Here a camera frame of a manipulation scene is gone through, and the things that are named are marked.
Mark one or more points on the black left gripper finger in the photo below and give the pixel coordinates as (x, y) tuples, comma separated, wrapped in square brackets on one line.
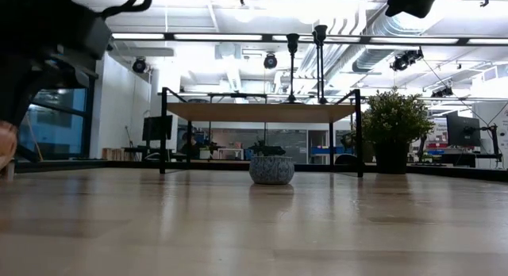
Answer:
[(14, 103)]

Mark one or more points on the orange patterned candle bowl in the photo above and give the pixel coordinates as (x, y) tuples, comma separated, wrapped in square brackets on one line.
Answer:
[(7, 147)]

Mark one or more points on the black metal candlestick holder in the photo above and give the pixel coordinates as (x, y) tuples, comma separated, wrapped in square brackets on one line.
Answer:
[(316, 37), (321, 30), (292, 42)]

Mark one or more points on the blue patterned candle bowl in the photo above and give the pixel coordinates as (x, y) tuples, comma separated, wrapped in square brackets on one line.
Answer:
[(272, 171)]

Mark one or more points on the black background robot arm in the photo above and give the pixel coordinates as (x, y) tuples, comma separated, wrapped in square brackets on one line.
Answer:
[(270, 150)]

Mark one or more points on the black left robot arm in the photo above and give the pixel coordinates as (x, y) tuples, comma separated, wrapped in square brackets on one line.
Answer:
[(39, 22)]

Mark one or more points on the large dark-framed window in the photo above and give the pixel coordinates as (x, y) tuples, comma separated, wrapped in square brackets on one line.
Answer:
[(55, 125)]

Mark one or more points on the black track spotlight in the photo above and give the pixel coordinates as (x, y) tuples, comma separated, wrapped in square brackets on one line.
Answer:
[(442, 92), (406, 58)]

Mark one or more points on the round black ceiling lamp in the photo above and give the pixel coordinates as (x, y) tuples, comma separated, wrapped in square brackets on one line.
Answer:
[(139, 65), (270, 61)]

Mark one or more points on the wooden crates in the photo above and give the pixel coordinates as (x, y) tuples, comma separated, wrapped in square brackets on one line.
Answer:
[(113, 154)]

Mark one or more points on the green potted plant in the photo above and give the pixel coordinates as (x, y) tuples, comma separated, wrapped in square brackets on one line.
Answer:
[(397, 117)]

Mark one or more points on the black computer monitor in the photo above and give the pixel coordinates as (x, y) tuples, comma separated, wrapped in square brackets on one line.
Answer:
[(462, 129), (156, 128)]

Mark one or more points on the long ceiling light bar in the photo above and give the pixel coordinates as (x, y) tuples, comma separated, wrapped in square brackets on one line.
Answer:
[(198, 37)]

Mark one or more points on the dark office chair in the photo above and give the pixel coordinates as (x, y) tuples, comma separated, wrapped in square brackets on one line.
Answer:
[(346, 159)]

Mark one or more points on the blue storage bin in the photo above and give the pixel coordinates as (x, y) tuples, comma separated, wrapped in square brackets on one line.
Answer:
[(323, 150)]

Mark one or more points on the person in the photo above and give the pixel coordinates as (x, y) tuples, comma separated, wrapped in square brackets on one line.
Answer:
[(189, 145)]

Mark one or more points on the wooden shelf with black legs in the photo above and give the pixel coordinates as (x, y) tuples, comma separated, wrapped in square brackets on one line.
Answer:
[(258, 112)]

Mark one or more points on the small white plant pot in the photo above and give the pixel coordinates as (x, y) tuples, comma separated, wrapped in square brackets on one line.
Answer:
[(205, 154)]

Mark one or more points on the silver ventilation duct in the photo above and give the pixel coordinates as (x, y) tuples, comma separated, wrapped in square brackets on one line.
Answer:
[(373, 30)]

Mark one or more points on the small grey post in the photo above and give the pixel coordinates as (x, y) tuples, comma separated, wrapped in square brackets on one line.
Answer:
[(10, 173)]

